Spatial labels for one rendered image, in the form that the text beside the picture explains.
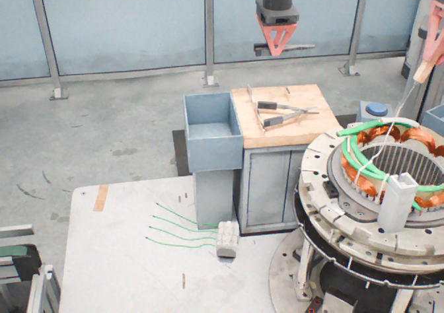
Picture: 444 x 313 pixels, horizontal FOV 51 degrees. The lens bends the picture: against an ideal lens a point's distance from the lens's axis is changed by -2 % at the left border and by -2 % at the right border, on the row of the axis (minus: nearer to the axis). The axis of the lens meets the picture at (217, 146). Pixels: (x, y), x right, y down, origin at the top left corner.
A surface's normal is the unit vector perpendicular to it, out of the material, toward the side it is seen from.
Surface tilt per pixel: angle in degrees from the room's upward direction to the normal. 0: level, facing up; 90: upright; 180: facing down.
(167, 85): 0
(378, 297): 0
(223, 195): 90
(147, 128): 0
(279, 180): 90
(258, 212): 90
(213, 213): 90
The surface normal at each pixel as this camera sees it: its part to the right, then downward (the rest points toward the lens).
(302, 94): 0.00, -0.79
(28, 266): 0.16, 0.60
